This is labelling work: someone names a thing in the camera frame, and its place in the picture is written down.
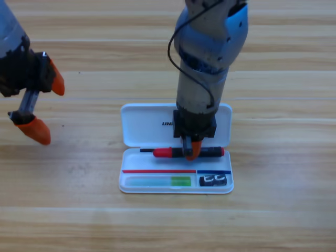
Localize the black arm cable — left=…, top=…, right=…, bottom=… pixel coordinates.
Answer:
left=167, top=0, right=221, bottom=110

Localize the white Unitree pencil case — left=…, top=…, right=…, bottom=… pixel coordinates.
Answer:
left=118, top=103, right=234, bottom=195

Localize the black marker with red cap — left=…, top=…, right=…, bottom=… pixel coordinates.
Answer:
left=153, top=146, right=225, bottom=159

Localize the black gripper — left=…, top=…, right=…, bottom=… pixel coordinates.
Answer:
left=172, top=109, right=217, bottom=162
left=0, top=35, right=65, bottom=145

